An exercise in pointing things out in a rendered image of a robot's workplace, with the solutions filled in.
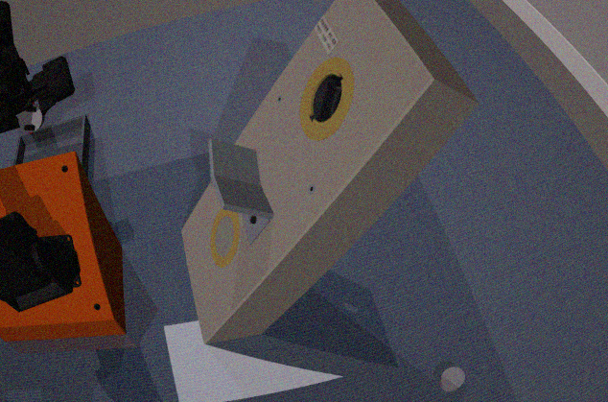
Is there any beige service panel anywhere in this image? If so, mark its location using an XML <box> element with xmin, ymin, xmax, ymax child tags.
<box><xmin>181</xmin><ymin>0</ymin><xmax>479</xmax><ymax>344</ymax></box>

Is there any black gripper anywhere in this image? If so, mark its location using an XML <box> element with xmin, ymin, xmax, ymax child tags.
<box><xmin>0</xmin><ymin>57</ymin><xmax>75</xmax><ymax>133</ymax></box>

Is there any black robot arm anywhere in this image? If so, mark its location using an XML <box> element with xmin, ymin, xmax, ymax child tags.
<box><xmin>0</xmin><ymin>1</ymin><xmax>82</xmax><ymax>313</ymax></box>

